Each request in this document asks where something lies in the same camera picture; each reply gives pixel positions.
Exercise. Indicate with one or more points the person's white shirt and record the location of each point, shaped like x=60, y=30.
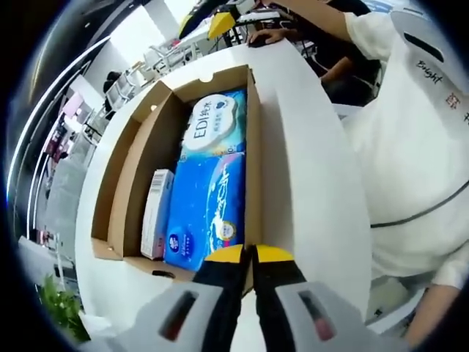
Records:
x=403, y=146

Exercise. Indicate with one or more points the blue soft tissue pack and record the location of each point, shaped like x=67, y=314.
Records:
x=198, y=205

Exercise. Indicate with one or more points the black computer mouse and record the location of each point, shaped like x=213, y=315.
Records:
x=258, y=44

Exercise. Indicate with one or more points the ceiling light strip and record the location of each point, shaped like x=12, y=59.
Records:
x=55, y=84

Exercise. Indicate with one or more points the small white carton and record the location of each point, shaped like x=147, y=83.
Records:
x=155, y=212

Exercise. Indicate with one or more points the blue white wet wipes pack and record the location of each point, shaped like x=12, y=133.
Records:
x=216, y=117

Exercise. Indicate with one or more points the white office chair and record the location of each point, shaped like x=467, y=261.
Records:
x=126, y=91

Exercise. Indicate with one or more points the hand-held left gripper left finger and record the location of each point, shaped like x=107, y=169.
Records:
x=146, y=330

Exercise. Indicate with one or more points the brown cardboard shoe box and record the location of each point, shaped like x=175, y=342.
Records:
x=146, y=154

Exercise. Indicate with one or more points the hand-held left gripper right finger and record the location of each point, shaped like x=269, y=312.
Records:
x=351, y=330

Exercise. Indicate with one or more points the green plant in white pot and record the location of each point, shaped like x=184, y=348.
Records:
x=62, y=311

